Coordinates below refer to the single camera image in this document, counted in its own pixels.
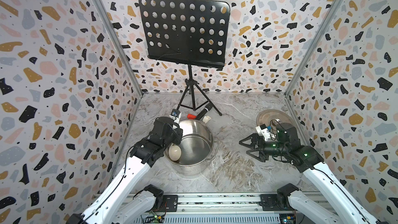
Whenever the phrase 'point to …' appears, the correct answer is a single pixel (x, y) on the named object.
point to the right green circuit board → (287, 218)
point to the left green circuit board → (154, 219)
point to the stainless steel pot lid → (271, 117)
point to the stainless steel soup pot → (198, 149)
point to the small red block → (190, 116)
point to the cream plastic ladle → (174, 152)
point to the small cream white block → (206, 118)
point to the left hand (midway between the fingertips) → (179, 126)
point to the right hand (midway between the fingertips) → (243, 148)
